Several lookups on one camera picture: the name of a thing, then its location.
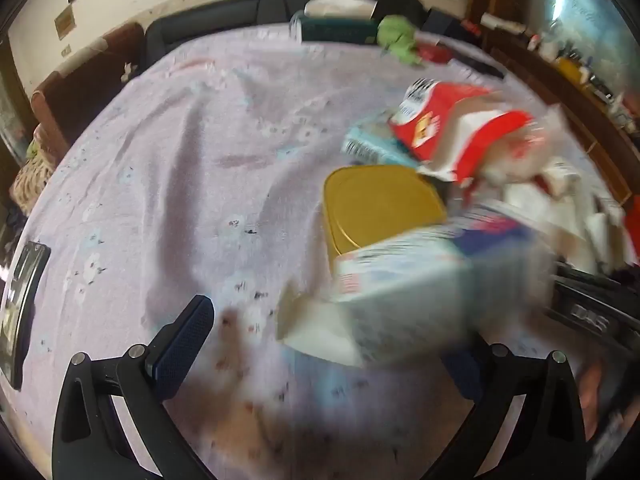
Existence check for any row of bottles and jars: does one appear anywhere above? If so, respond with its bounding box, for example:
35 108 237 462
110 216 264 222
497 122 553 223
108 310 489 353
462 12 640 133

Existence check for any black smartphone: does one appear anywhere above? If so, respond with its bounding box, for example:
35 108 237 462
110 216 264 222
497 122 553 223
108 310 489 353
0 241 52 391

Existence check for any patterned cushion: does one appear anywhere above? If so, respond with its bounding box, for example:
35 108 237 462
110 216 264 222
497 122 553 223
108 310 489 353
10 155 56 216

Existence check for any orange medicine box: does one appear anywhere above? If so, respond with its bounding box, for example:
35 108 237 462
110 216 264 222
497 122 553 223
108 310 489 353
322 164 448 261

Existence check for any translucent plastic bag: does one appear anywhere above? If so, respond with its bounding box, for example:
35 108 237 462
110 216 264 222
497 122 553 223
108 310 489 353
502 160 626 273

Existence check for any large wall mirror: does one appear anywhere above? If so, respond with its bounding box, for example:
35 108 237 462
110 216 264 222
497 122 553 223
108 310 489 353
530 0 640 91

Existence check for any black bag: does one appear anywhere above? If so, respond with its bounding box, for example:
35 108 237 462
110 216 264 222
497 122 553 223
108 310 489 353
425 7 468 36

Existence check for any green cloth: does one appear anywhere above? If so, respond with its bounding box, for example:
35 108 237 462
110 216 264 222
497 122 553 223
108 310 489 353
376 15 423 66

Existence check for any light blue tissue pack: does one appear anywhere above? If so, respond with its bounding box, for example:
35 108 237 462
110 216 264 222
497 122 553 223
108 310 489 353
341 110 421 168

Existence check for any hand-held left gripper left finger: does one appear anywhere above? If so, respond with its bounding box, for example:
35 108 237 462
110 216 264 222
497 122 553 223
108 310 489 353
50 295 217 480

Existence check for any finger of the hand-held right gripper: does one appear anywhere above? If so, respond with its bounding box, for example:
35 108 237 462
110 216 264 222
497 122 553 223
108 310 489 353
552 262 640 307

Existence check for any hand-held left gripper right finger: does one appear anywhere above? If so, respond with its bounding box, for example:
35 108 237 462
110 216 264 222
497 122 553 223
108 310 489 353
420 332 587 480

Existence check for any small wall plaque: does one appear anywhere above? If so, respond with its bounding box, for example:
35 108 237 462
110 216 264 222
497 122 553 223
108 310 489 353
54 10 76 40

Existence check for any dark green tissue box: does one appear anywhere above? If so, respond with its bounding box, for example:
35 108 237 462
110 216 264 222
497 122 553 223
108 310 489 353
300 16 381 43

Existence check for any white blue printed carton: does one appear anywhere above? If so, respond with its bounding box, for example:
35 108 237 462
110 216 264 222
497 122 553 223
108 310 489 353
277 202 553 367

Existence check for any red white snack bag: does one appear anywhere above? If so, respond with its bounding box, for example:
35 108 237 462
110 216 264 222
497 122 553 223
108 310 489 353
390 77 546 183

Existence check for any flat red packet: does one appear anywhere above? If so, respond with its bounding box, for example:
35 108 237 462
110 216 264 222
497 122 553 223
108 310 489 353
417 42 451 65

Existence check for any brown upholstered chair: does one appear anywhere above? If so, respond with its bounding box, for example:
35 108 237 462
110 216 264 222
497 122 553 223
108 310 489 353
31 22 147 161

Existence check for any dark sofa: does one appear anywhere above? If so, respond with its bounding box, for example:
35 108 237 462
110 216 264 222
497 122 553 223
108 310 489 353
145 0 431 68

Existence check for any white tissue sheet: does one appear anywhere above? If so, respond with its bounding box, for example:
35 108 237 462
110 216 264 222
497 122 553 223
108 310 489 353
304 0 378 20

